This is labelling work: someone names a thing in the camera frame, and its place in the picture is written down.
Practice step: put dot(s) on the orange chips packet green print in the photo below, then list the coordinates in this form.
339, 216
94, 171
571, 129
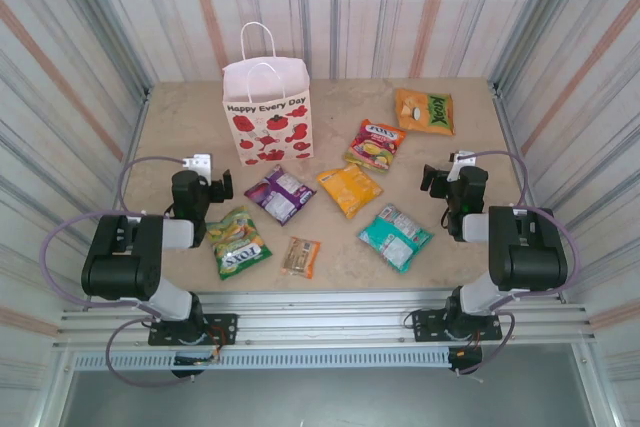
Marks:
431, 116

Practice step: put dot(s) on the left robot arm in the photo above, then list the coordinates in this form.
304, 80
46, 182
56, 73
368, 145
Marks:
120, 267

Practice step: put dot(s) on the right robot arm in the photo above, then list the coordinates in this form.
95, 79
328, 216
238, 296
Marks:
525, 257

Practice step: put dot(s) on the white paper bag red prints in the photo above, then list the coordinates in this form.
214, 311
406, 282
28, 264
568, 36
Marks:
270, 122

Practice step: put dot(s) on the purple snack packet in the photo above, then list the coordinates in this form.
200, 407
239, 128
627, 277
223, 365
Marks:
280, 195

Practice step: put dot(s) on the green Fox's candy packet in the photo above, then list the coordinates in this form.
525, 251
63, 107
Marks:
237, 244

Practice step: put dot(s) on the red Fox's candy packet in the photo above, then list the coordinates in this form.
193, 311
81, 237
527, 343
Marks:
375, 147

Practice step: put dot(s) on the teal snack packet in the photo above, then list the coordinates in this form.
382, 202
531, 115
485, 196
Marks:
395, 239

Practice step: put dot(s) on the yellow snack packet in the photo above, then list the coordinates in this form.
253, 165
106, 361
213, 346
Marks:
350, 190

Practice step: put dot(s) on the small brown orange snack packet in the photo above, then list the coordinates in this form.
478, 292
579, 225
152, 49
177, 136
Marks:
300, 257

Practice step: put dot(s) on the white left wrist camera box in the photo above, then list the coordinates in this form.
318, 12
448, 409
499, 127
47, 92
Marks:
197, 163

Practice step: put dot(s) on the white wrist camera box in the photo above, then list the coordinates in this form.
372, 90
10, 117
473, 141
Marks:
462, 159
197, 163

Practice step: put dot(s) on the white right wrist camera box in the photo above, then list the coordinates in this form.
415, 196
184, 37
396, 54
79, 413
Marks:
462, 159

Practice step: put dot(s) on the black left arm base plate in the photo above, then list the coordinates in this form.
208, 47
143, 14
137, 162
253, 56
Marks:
222, 327

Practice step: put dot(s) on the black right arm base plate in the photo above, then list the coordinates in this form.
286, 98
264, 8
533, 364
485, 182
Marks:
425, 324

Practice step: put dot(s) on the aluminium rail frame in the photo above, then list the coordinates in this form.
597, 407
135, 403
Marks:
325, 317

